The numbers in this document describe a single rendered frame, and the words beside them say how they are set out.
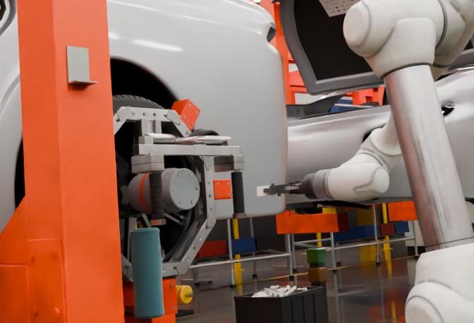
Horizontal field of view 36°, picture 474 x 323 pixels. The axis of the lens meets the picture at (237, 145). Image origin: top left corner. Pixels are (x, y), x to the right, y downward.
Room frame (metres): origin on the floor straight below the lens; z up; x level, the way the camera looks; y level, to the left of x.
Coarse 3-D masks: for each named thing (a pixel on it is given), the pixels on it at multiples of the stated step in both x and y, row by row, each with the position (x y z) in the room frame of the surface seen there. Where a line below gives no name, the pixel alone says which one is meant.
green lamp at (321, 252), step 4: (308, 248) 1.99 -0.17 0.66; (312, 248) 1.97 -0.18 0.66; (316, 248) 1.97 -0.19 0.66; (320, 248) 1.97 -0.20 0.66; (324, 248) 1.99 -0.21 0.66; (308, 252) 1.98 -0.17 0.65; (312, 252) 1.97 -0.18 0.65; (316, 252) 1.96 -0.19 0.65; (320, 252) 1.97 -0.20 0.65; (324, 252) 1.98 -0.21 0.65; (308, 256) 1.98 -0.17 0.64; (312, 256) 1.97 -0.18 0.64; (316, 256) 1.96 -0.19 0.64; (320, 256) 1.97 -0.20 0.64; (324, 256) 1.98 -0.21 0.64; (308, 260) 1.98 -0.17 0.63; (312, 260) 1.97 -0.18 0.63; (316, 260) 1.96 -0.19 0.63; (320, 260) 1.97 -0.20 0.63; (324, 260) 1.98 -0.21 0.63
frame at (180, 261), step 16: (128, 112) 2.28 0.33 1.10; (144, 112) 2.34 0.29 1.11; (160, 112) 2.38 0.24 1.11; (176, 112) 2.44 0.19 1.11; (176, 128) 2.44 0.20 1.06; (192, 160) 2.54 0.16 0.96; (208, 160) 2.53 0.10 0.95; (208, 176) 2.53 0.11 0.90; (208, 192) 2.53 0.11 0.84; (208, 208) 2.53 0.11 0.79; (192, 224) 2.54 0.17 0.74; (208, 224) 2.52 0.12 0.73; (192, 240) 2.47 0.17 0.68; (176, 256) 2.46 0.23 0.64; (192, 256) 2.46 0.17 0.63; (128, 272) 2.26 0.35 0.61; (176, 272) 2.40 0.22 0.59
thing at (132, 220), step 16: (128, 128) 2.52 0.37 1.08; (128, 144) 2.65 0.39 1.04; (176, 160) 2.58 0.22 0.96; (128, 176) 2.46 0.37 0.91; (128, 208) 2.46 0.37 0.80; (192, 208) 2.58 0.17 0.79; (128, 224) 2.40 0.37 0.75; (144, 224) 2.46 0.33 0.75; (176, 224) 2.58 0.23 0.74; (128, 240) 2.40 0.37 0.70; (160, 240) 2.60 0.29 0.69; (176, 240) 2.54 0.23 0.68; (128, 256) 2.40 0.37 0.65
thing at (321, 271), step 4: (308, 268) 1.98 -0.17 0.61; (312, 268) 1.97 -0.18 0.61; (316, 268) 1.97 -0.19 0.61; (320, 268) 1.97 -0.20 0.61; (324, 268) 1.98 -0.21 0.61; (308, 272) 1.98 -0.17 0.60; (312, 272) 1.97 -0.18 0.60; (316, 272) 1.97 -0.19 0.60; (320, 272) 1.96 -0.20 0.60; (324, 272) 1.98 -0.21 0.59; (308, 276) 1.99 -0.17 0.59; (312, 276) 1.97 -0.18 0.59; (316, 276) 1.97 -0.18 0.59; (320, 276) 1.96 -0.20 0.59; (324, 276) 1.98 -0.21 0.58; (308, 280) 1.99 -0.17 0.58; (312, 280) 1.98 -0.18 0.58; (316, 280) 1.97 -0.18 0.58; (320, 280) 1.96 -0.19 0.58; (324, 280) 1.98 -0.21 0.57
